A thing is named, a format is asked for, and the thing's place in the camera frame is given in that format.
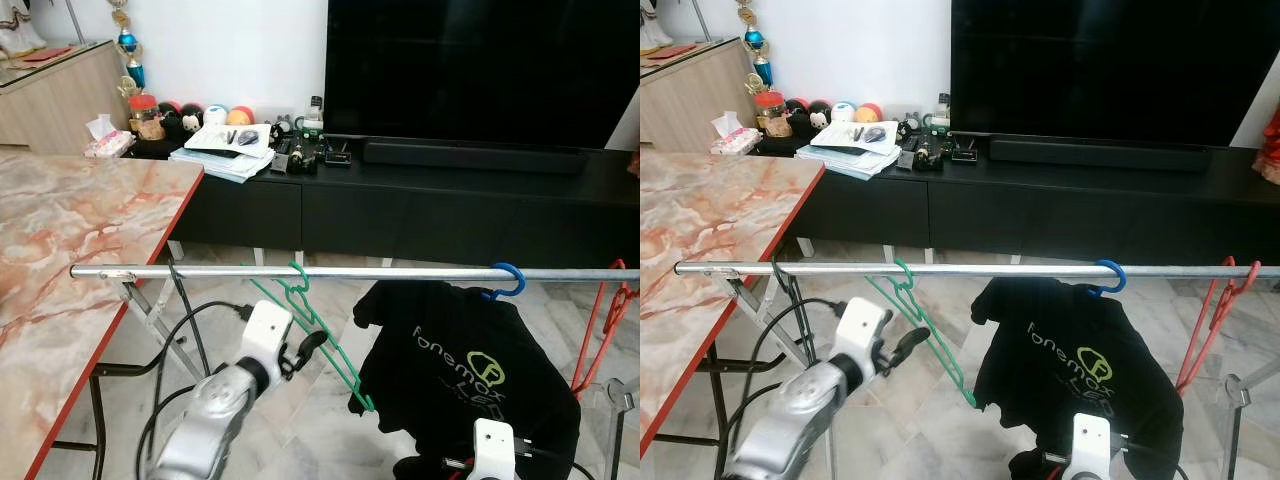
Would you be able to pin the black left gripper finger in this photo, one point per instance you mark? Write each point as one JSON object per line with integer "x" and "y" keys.
{"x": 310, "y": 348}
{"x": 908, "y": 345}

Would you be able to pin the green plastic hanger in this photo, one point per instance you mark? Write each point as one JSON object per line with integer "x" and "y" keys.
{"x": 968, "y": 400}
{"x": 366, "y": 404}

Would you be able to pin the blue plastic hanger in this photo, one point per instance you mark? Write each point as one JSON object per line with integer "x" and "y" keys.
{"x": 510, "y": 268}
{"x": 1112, "y": 265}

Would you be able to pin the red plastic hanger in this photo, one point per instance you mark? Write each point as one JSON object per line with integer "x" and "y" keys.
{"x": 617, "y": 292}
{"x": 1225, "y": 297}

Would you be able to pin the silver metal clothes rack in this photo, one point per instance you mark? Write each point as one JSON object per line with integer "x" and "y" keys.
{"x": 400, "y": 272}
{"x": 1000, "y": 269}

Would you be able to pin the black printed t-shirt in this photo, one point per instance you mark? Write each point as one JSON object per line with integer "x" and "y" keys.
{"x": 1070, "y": 370}
{"x": 450, "y": 370}

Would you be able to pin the black low tv console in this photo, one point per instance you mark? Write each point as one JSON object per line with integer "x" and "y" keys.
{"x": 1030, "y": 210}
{"x": 400, "y": 215}

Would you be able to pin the black small electronics pile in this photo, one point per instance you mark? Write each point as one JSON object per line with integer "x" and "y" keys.
{"x": 310, "y": 152}
{"x": 938, "y": 150}

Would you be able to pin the white paper stack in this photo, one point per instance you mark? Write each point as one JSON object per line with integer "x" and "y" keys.
{"x": 215, "y": 160}
{"x": 840, "y": 158}

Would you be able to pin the black computer mouse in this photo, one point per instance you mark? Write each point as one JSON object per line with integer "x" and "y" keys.
{"x": 247, "y": 137}
{"x": 873, "y": 135}

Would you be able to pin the marble pattern folding table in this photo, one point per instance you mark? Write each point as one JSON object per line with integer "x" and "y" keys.
{"x": 70, "y": 230}
{"x": 710, "y": 230}

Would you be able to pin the orange yellow ball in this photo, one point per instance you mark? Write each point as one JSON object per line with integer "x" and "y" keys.
{"x": 870, "y": 114}
{"x": 241, "y": 117}

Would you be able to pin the black soundbar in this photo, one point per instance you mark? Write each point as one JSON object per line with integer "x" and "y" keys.
{"x": 1100, "y": 155}
{"x": 470, "y": 158}

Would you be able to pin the black plush toy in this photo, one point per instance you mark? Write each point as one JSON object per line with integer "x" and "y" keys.
{"x": 810, "y": 113}
{"x": 182, "y": 116}

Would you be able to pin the pink white tissue box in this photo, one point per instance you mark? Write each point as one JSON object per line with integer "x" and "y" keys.
{"x": 735, "y": 140}
{"x": 108, "y": 142}

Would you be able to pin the red lid jar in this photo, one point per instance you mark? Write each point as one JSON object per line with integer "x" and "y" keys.
{"x": 146, "y": 118}
{"x": 772, "y": 115}

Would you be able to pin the light wooden sideboard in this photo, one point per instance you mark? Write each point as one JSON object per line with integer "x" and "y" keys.
{"x": 695, "y": 100}
{"x": 60, "y": 100}

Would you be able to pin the black flat television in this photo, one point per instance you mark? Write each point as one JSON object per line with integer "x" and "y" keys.
{"x": 480, "y": 70}
{"x": 1110, "y": 70}

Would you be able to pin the gold blue trophy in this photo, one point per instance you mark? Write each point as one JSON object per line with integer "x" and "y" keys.
{"x": 757, "y": 48}
{"x": 130, "y": 50}

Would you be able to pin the white figurine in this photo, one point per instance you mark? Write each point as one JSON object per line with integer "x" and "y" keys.
{"x": 20, "y": 28}
{"x": 653, "y": 25}

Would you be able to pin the red laughing buddha statue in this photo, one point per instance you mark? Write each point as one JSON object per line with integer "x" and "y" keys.
{"x": 1270, "y": 160}

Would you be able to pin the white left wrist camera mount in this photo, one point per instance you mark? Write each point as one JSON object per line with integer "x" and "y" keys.
{"x": 265, "y": 335}
{"x": 862, "y": 332}

